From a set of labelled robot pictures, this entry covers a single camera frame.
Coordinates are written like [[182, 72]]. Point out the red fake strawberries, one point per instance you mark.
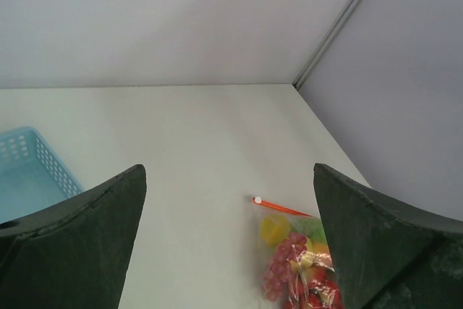
[[313, 288]]

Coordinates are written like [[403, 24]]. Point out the clear zip top bag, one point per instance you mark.
[[319, 255]]

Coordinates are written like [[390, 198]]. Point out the green fake grape bunch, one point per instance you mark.
[[310, 227]]

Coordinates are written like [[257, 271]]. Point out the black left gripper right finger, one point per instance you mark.
[[387, 253]]

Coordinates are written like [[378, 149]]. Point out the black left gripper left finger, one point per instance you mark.
[[74, 254]]

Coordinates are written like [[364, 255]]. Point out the red fake grape bunch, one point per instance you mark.
[[287, 260]]

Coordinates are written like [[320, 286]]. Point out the yellow fake lemon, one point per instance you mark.
[[274, 229]]

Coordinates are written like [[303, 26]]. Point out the light blue plastic basket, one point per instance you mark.
[[33, 177]]

